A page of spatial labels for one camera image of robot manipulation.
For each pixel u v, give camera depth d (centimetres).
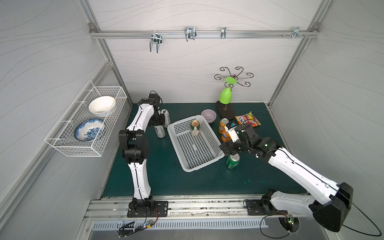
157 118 83
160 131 94
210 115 110
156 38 78
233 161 80
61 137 56
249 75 93
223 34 78
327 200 40
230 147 67
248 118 108
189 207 75
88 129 65
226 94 96
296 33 77
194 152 94
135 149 55
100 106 75
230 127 67
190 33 76
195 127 93
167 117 98
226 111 115
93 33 77
